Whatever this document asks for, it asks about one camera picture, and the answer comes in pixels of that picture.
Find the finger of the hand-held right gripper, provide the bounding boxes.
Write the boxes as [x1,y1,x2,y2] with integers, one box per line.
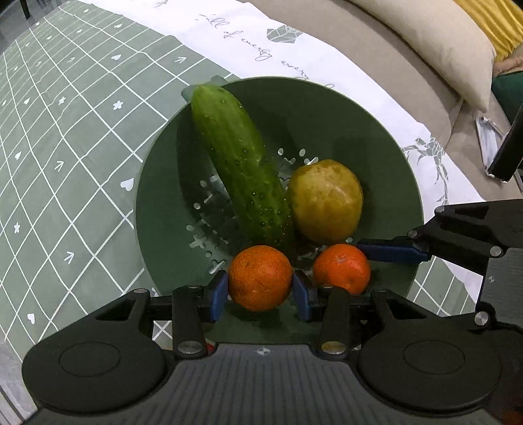
[357,200,523,279]

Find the yellow-green round fruit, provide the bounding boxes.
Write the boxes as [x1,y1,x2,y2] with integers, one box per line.
[287,160,364,245]

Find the green checked tablecloth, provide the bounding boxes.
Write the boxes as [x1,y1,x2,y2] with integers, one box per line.
[0,0,489,368]

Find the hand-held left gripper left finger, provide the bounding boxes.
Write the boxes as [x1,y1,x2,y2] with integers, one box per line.
[88,270,229,358]

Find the large orange tangerine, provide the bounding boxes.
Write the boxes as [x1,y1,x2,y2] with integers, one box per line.
[228,245,294,312]

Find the silver flat device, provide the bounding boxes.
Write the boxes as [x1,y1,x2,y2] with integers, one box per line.
[475,116,516,179]

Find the dark green cushion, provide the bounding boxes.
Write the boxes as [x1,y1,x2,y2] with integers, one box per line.
[491,73,523,125]

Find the green colander bowl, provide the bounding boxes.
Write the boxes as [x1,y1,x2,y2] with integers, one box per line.
[135,75,426,348]

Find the beige cushion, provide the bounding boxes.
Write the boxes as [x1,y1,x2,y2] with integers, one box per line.
[350,0,498,112]

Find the beige sofa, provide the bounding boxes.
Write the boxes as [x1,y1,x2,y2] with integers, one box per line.
[251,0,523,205]

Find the black flat object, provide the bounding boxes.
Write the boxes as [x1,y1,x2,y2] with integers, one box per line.
[487,110,523,183]

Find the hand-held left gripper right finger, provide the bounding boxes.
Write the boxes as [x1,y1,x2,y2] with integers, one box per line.
[292,270,434,356]

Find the small orange tangerine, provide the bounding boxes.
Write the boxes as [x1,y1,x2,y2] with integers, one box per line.
[312,244,372,295]

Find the green cucumber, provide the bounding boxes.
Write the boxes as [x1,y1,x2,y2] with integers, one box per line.
[191,84,295,250]

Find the yellow cushion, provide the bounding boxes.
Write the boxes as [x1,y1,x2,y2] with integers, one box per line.
[454,0,523,63]

